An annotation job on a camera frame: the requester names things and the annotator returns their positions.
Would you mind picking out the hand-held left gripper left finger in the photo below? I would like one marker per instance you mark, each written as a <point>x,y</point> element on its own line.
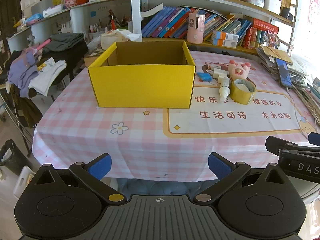
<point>100,167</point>

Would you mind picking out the white charger block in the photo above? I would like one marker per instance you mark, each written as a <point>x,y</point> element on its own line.
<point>220,73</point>

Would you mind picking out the white plastic container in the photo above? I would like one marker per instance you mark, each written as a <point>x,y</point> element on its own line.
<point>23,180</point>

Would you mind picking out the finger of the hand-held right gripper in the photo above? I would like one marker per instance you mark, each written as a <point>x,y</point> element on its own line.
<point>277,145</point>
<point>315,138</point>

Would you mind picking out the black clothes pile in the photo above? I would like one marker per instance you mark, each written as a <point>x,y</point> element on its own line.
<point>72,55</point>

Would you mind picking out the checkered wooden box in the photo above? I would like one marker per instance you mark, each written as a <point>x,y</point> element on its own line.
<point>93,53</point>

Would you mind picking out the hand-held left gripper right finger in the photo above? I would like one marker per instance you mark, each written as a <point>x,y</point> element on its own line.
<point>220,166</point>

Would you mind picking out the tissue box with white tissue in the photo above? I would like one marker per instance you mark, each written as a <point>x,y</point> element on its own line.
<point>110,40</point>

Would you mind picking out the yellowish tape roll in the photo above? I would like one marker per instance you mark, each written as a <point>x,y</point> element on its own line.
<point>240,96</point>

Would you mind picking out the orange blue white carton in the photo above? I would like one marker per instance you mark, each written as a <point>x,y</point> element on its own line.
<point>225,35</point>
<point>222,43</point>

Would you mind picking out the red bottle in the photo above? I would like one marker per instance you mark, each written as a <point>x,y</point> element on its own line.
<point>114,25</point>

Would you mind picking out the stack of papers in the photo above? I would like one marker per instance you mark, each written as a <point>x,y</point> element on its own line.
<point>302,75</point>

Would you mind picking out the grey folded garment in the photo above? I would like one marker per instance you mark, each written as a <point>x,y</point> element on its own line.
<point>65,41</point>

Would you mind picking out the purple garment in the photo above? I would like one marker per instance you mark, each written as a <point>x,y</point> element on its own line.
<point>22,72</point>

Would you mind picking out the white storage box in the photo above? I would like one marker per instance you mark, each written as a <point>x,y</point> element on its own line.
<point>272,5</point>

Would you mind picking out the colourful paper cranes bunch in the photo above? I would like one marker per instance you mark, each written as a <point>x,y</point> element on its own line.
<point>269,38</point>

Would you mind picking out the small black device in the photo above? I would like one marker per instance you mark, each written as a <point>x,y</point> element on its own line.
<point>286,12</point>

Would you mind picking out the pink plush paw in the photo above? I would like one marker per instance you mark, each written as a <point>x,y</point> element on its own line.
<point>240,68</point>

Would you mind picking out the black waste bin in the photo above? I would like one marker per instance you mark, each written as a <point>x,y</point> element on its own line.
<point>12,157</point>

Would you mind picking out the blue plastic packet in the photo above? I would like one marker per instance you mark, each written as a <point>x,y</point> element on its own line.
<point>203,76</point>

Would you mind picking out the row of red books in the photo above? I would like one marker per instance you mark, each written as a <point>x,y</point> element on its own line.
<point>252,35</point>

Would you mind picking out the brown cardboard envelope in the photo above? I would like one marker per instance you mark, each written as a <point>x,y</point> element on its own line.
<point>272,52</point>

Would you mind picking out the white spray bottle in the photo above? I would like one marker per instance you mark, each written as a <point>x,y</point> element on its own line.
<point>224,90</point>

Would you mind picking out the pink cylindrical desk appliance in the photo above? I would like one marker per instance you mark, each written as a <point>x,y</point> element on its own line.
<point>195,33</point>

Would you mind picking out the row of blue purple books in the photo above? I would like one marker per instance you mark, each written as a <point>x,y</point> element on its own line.
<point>170,22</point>

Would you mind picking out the white bookshelf with wooden boards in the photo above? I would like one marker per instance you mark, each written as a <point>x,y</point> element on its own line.
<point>136,10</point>

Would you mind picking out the white printed shirt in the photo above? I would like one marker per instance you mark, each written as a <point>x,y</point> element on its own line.
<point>47,75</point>

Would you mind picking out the pink wall poster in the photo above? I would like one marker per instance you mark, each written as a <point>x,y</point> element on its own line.
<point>315,10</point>

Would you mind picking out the yellow cardboard box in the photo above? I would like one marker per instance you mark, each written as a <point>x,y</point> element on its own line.
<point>140,85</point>

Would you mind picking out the pink checked printed tablecloth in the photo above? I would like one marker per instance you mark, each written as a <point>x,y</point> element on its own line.
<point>125,140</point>

